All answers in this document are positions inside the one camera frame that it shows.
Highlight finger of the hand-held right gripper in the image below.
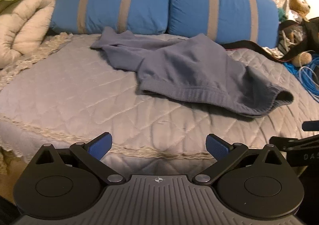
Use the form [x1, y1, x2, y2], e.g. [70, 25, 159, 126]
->
[269, 134, 319, 152]
[302, 120, 319, 132]

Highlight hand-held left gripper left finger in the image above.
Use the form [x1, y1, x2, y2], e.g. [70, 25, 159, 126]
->
[35, 132, 126, 186]

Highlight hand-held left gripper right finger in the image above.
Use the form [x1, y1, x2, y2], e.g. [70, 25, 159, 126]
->
[192, 133, 285, 187]

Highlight grey-blue sweatpants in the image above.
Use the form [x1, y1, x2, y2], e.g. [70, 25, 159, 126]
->
[90, 26, 294, 119]

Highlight grey quilted bedspread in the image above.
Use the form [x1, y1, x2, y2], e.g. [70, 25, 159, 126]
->
[0, 32, 319, 178]

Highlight clear plastic bag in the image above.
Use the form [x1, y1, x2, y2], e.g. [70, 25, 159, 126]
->
[278, 24, 303, 57]

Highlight black bag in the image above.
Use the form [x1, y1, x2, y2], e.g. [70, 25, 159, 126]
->
[279, 17, 319, 61]

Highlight brown teddy bear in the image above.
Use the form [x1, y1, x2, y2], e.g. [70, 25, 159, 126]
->
[288, 0, 313, 67]

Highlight blue pillow with grey stripes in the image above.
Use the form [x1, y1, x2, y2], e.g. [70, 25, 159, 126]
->
[50, 0, 170, 36]
[167, 0, 279, 48]

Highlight beige quilted comforter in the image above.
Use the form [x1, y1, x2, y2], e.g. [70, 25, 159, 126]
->
[0, 0, 56, 69]

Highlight blue cable bundle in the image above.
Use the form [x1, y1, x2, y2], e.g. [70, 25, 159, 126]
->
[284, 55, 319, 103]

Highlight black strap with red edge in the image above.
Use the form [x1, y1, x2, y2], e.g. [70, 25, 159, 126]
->
[222, 40, 292, 63]

